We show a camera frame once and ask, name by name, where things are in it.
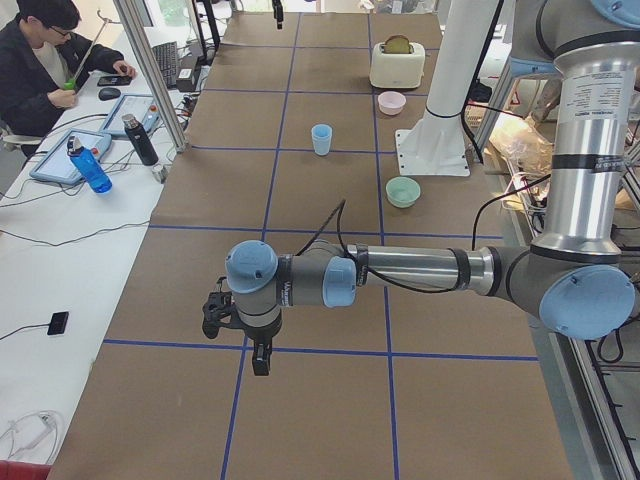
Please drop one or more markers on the teach pendant tablet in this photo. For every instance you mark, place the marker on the teach pendant tablet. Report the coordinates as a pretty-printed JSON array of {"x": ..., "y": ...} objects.
[
  {"x": 55, "y": 166},
  {"x": 142, "y": 107}
]

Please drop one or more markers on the toast slice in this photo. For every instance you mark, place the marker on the toast slice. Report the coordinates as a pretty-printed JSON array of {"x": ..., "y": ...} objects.
[{"x": 397, "y": 44}]

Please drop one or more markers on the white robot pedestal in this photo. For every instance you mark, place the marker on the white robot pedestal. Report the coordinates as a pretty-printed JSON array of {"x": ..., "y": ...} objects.
[{"x": 435, "y": 146}]

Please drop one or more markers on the seated person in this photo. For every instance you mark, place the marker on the seated person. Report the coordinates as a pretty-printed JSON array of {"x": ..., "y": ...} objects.
[{"x": 44, "y": 61}]

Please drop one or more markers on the aluminium frame post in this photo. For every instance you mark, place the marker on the aluminium frame post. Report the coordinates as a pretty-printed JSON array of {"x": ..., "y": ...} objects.
[{"x": 135, "y": 32}]

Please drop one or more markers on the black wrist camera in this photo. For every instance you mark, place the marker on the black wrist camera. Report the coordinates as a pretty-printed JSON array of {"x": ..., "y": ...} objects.
[{"x": 219, "y": 312}]

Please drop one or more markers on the black smartphone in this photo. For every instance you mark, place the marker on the black smartphone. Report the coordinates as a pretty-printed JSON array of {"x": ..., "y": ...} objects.
[{"x": 114, "y": 81}]

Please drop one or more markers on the small black box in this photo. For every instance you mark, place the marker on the small black box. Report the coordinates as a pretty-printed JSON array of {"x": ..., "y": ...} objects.
[{"x": 58, "y": 323}]

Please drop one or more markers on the blue water bottle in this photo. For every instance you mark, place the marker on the blue water bottle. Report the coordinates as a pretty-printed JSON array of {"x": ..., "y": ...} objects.
[{"x": 85, "y": 162}]

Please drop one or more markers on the light blue cup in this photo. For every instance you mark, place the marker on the light blue cup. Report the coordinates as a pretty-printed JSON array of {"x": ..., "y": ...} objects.
[{"x": 321, "y": 136}]

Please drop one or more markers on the black thermos bottle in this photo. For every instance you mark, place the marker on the black thermos bottle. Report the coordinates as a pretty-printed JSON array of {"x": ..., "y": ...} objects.
[{"x": 140, "y": 140}]

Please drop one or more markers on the cream toaster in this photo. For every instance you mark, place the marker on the cream toaster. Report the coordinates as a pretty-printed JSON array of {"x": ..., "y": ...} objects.
[{"x": 397, "y": 71}]

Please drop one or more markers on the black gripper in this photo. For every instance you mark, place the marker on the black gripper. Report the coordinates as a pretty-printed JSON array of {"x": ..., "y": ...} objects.
[{"x": 259, "y": 336}]

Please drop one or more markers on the crumpled plastic bag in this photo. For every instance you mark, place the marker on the crumpled plastic bag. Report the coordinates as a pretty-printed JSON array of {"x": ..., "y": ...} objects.
[{"x": 520, "y": 143}]

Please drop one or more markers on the black keyboard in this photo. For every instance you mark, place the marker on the black keyboard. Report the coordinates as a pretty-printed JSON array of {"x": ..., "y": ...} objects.
[{"x": 166, "y": 56}]

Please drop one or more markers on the black computer mouse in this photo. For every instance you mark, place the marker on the black computer mouse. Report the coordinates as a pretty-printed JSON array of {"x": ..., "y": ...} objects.
[{"x": 109, "y": 93}]

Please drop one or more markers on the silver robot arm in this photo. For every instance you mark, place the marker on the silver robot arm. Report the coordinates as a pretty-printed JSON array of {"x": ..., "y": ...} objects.
[{"x": 568, "y": 277}]

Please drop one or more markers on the pink bowl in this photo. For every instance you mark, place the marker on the pink bowl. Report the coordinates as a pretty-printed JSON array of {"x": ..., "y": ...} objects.
[{"x": 391, "y": 103}]

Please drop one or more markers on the green bowl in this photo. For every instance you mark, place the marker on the green bowl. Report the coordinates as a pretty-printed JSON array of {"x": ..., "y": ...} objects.
[{"x": 402, "y": 192}]

